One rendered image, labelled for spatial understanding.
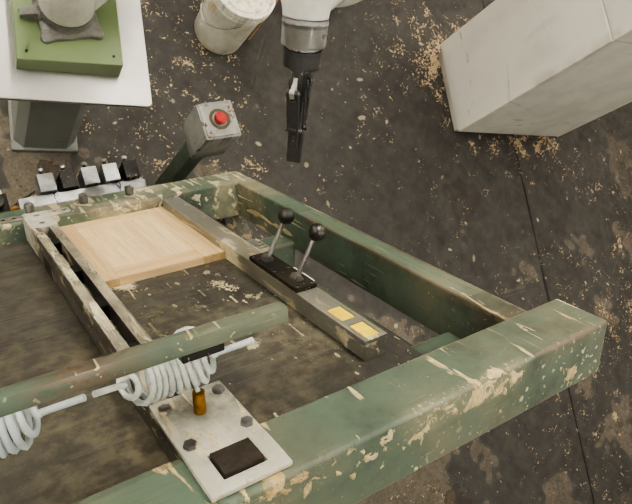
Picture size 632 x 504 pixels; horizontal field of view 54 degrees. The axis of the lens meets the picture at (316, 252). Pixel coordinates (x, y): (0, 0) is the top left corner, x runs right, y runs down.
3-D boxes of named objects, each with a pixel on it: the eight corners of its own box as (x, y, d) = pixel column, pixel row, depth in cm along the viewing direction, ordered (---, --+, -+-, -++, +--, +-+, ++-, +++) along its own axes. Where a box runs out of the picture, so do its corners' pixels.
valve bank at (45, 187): (134, 167, 211) (150, 141, 190) (146, 207, 210) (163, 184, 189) (-29, 194, 185) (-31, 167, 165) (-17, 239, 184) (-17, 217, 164)
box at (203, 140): (212, 122, 208) (231, 98, 193) (223, 155, 207) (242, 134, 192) (179, 126, 202) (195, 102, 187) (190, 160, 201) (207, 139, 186)
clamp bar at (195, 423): (59, 233, 164) (42, 144, 155) (295, 530, 74) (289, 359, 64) (18, 241, 159) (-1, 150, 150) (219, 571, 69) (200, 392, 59)
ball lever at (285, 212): (267, 263, 138) (291, 208, 137) (276, 269, 135) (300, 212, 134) (254, 258, 136) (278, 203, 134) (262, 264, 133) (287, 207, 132)
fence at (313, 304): (179, 209, 182) (178, 196, 181) (387, 352, 109) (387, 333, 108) (163, 212, 180) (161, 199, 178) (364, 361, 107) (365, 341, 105)
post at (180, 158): (154, 198, 271) (207, 131, 207) (158, 210, 270) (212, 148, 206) (140, 200, 268) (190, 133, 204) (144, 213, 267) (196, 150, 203)
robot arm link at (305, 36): (333, 16, 121) (330, 47, 124) (289, 10, 122) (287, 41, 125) (323, 24, 113) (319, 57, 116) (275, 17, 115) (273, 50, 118)
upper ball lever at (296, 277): (296, 282, 129) (322, 223, 128) (306, 289, 126) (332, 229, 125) (282, 278, 126) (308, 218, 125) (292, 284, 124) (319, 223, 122)
